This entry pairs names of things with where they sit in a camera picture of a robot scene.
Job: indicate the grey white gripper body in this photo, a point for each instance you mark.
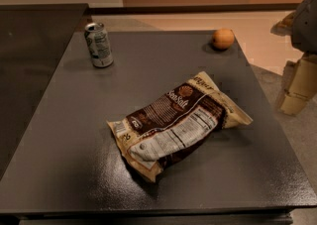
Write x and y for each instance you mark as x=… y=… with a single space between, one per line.
x=306 y=26

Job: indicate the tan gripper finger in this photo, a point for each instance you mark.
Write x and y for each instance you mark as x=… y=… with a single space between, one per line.
x=298 y=85
x=287 y=22

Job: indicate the brown sea salt chip bag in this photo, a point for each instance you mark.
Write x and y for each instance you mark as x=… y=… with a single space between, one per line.
x=168 y=130

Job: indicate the green 7up soda can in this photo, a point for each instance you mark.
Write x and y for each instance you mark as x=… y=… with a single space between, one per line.
x=98 y=45

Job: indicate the orange fruit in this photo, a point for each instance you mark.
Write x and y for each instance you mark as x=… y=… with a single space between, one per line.
x=222 y=39

